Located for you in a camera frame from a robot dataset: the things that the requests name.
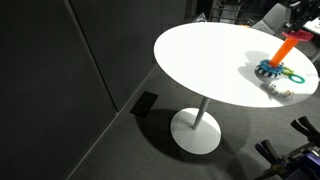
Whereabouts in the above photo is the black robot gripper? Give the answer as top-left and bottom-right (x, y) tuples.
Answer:
(289, 0), (320, 29)

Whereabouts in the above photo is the grey office chair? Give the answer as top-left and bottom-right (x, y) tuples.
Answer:
(252, 3), (291, 35)

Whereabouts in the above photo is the black floor plate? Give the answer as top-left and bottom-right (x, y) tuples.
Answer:
(130, 91), (158, 118)

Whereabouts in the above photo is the orange post ring holder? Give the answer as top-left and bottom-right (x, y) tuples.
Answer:
(255, 36), (299, 82)

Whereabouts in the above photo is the lime green ridged ring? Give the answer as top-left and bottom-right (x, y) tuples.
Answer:
(282, 65), (296, 76)

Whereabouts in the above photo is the blue polka dot ring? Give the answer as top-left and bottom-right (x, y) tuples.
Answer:
(259, 59), (285, 75)

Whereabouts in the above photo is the dark green ridged ring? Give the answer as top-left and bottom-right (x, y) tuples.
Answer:
(287, 73), (306, 85)

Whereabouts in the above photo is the clear ring with beads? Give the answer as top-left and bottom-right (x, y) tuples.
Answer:
(269, 82), (296, 101)

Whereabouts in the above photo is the white round pedestal table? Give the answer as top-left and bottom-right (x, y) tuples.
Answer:
(154, 22), (318, 155)

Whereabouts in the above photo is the black handled clamp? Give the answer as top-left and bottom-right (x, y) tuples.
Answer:
(291, 116), (320, 147)

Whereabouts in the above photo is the blue handled clamp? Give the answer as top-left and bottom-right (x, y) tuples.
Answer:
(254, 140), (320, 180)

